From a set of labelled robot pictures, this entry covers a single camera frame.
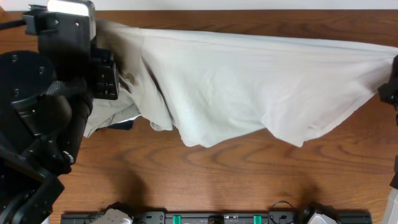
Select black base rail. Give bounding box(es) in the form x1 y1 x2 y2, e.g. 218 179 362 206
60 201 373 224

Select folded khaki shorts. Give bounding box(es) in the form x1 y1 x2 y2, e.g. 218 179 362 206
83 88 141 138

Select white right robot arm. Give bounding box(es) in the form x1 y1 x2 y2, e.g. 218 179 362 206
377 56 397 224

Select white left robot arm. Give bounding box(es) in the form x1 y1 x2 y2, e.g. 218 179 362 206
1 44 118 223

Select black garment under shorts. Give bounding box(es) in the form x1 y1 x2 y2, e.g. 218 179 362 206
108 120 134 130

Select light grey t-shirt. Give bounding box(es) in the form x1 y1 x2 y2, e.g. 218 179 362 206
97 21 397 147

